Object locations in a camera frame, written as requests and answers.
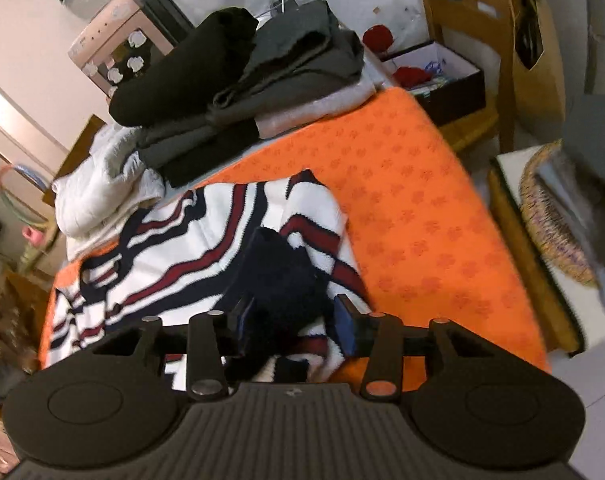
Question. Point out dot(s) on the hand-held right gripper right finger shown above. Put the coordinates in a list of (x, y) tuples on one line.
[(345, 325)]

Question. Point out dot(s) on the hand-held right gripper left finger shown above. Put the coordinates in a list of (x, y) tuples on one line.
[(245, 322)]

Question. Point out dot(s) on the striped knit sweater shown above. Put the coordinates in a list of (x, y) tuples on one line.
[(182, 240)]

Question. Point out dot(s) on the orange patterned blanket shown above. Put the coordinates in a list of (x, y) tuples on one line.
[(407, 210)]

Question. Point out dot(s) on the folded white quilted jacket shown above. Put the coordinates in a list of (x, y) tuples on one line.
[(92, 195)]

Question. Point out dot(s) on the woven basket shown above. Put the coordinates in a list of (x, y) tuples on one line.
[(537, 220)]

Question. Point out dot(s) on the folded light pink cloth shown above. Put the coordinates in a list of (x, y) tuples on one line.
[(322, 105)]

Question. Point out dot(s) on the white side table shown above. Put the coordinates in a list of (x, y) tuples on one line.
[(512, 170)]

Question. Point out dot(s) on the wooden chair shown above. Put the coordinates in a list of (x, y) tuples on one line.
[(482, 25), (90, 130)]

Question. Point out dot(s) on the open shoe box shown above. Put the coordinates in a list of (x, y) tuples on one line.
[(457, 95)]

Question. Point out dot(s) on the folded black garment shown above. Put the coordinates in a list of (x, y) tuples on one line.
[(192, 65)]

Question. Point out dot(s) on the folded dark grey garment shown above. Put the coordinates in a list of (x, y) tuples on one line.
[(302, 55)]

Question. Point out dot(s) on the pink hula hoop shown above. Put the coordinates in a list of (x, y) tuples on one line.
[(0, 180)]

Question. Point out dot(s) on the grey cloth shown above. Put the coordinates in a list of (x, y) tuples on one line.
[(592, 160)]

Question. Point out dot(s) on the brown paper bag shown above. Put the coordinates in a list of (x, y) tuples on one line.
[(542, 95)]

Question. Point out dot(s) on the pink water dispenser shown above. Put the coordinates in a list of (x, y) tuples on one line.
[(112, 25)]

